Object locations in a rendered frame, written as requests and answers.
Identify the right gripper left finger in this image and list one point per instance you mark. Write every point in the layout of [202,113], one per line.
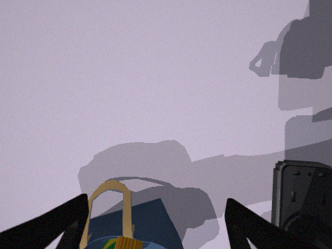
[39,232]

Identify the orange drink can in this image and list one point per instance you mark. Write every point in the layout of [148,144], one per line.
[127,243]

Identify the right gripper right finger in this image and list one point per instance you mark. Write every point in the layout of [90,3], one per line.
[243,224]

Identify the green and yellow drink can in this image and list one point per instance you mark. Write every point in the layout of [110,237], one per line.
[110,244]

